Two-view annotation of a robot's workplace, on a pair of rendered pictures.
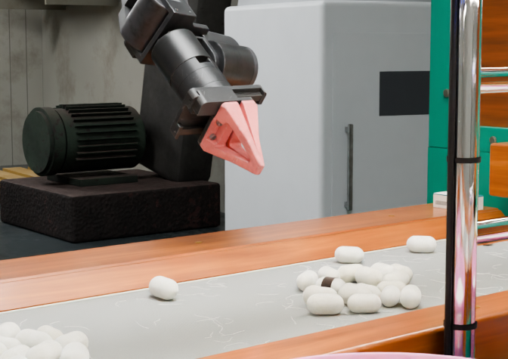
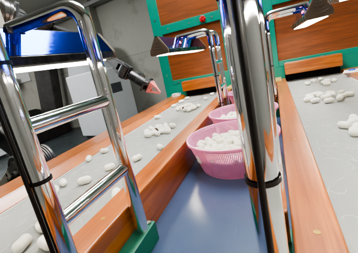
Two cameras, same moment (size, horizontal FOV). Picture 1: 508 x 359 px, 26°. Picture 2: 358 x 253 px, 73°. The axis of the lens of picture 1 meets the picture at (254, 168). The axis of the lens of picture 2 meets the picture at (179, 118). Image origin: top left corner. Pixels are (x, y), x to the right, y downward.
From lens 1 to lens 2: 0.57 m
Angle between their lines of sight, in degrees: 28
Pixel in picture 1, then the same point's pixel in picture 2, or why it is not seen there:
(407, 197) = (123, 108)
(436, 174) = (168, 91)
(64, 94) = not seen: hidden behind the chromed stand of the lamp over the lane
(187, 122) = (142, 87)
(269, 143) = not seen: hidden behind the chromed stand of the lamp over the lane
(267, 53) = (81, 86)
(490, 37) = (173, 63)
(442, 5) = (161, 59)
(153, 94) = (44, 104)
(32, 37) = not seen: outside the picture
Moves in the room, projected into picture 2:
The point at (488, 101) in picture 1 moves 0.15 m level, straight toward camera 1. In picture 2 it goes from (175, 75) to (181, 75)
